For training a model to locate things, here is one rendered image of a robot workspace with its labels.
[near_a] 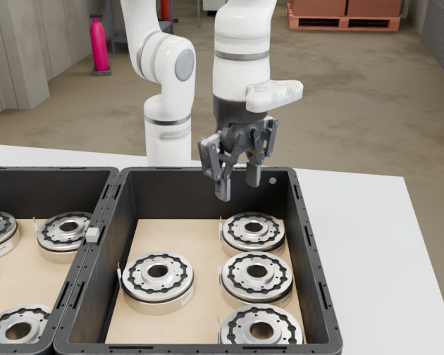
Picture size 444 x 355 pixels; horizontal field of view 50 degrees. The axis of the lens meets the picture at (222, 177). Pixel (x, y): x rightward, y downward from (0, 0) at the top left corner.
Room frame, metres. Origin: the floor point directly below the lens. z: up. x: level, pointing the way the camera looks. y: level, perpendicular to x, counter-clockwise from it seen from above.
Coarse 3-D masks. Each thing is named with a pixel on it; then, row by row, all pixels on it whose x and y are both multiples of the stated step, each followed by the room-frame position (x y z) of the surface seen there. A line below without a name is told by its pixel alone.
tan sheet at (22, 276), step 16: (32, 224) 0.69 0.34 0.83; (32, 240) 0.65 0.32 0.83; (16, 256) 0.60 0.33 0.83; (32, 256) 0.60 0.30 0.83; (0, 272) 0.57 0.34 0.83; (16, 272) 0.57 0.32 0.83; (32, 272) 0.57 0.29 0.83; (48, 272) 0.57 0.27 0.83; (64, 272) 0.57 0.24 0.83; (0, 288) 0.53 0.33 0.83; (16, 288) 0.53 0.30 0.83; (32, 288) 0.53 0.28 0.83; (48, 288) 0.53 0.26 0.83; (0, 304) 0.50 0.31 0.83; (16, 304) 0.50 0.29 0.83; (48, 304) 0.50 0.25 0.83
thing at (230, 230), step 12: (240, 216) 0.67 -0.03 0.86; (252, 216) 0.67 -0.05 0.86; (264, 216) 0.67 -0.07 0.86; (228, 228) 0.64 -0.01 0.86; (276, 228) 0.64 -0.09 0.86; (228, 240) 0.61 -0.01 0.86; (240, 240) 0.61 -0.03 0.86; (252, 240) 0.60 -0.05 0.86; (264, 240) 0.60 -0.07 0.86; (276, 240) 0.60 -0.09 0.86
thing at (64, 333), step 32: (96, 256) 0.48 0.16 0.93; (320, 288) 0.44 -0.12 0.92; (64, 320) 0.37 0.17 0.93; (64, 352) 0.33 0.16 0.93; (96, 352) 0.33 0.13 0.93; (128, 352) 0.33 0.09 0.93; (160, 352) 0.33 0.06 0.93; (192, 352) 0.33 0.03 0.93; (224, 352) 0.33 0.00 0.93; (256, 352) 0.33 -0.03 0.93; (288, 352) 0.33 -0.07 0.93; (320, 352) 0.33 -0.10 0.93
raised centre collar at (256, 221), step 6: (246, 222) 0.65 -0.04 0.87; (252, 222) 0.65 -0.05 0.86; (258, 222) 0.65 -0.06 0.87; (264, 222) 0.65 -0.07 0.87; (240, 228) 0.63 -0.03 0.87; (264, 228) 0.63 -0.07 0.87; (246, 234) 0.62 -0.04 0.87; (252, 234) 0.61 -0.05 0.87; (258, 234) 0.61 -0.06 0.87; (264, 234) 0.62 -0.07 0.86
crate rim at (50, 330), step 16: (112, 176) 0.69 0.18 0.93; (96, 208) 0.59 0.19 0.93; (96, 224) 0.55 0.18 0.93; (80, 256) 0.48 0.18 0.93; (64, 288) 0.42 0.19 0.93; (64, 304) 0.40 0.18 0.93; (48, 320) 0.37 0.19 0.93; (48, 336) 0.35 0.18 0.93; (0, 352) 0.33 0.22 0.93; (16, 352) 0.33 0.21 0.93; (32, 352) 0.33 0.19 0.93; (48, 352) 0.34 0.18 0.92
